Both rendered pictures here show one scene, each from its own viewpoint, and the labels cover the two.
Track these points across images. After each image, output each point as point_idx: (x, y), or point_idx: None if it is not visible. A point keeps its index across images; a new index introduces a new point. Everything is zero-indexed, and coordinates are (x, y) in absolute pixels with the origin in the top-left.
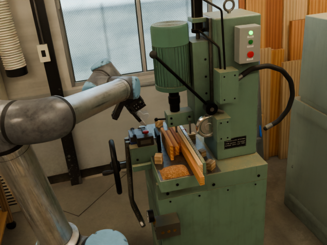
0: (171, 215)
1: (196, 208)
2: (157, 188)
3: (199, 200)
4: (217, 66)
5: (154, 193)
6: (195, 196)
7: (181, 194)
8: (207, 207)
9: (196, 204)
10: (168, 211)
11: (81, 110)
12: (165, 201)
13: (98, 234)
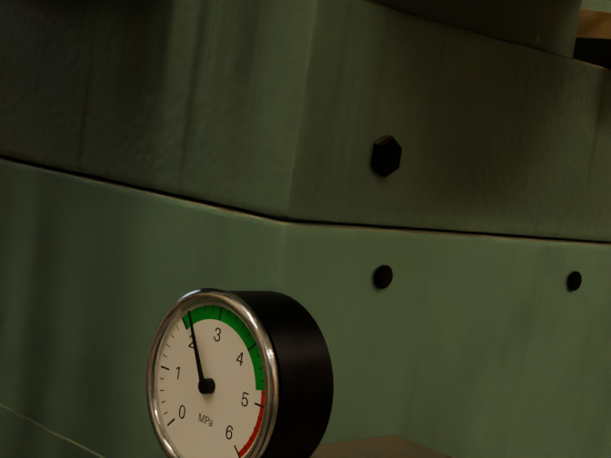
0: (380, 453)
1: (529, 431)
2: (314, 43)
3: (563, 338)
4: None
5: (110, 260)
6: (552, 277)
7: (475, 219)
8: (584, 430)
9: (536, 377)
10: (334, 415)
11: None
12: (343, 252)
13: None
